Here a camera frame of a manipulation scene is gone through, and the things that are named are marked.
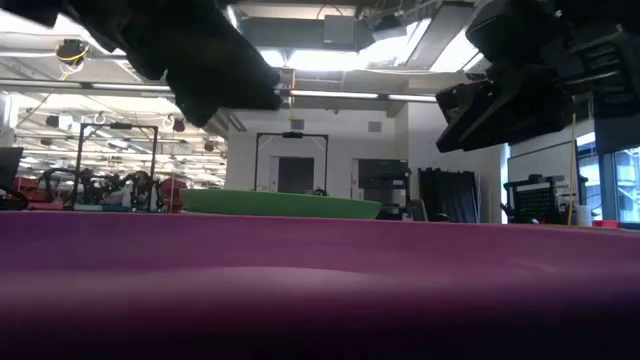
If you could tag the green plastic plate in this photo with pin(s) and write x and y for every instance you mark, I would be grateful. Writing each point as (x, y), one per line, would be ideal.
(280, 205)

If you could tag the pink plastic plate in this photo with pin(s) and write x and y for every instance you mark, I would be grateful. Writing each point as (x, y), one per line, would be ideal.
(320, 260)

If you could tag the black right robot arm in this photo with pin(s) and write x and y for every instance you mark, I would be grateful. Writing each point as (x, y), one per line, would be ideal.
(575, 30)

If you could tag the black perforated equipment cart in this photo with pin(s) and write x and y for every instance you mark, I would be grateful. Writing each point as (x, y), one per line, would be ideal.
(537, 202)

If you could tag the black folded curtain panels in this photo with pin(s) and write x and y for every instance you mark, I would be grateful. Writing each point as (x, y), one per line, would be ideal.
(447, 195)

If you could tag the white cup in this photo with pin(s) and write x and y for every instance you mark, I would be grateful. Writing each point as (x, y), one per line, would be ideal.
(583, 215)

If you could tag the long ceiling tube light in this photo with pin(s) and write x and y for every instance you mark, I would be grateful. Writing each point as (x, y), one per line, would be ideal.
(335, 94)

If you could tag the dark equipment rack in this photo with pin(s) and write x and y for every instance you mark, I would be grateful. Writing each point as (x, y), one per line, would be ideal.
(382, 175)

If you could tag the background black robot arms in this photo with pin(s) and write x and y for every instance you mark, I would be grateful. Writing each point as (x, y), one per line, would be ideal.
(100, 187)

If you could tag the dark computer monitor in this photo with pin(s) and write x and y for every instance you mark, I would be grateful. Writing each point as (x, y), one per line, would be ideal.
(9, 167)

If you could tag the black rig frame with camera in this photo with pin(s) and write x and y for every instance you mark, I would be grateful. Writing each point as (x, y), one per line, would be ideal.
(292, 134)

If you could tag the tall black metal rig frame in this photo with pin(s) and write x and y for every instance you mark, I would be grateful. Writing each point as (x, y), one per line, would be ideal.
(79, 165)

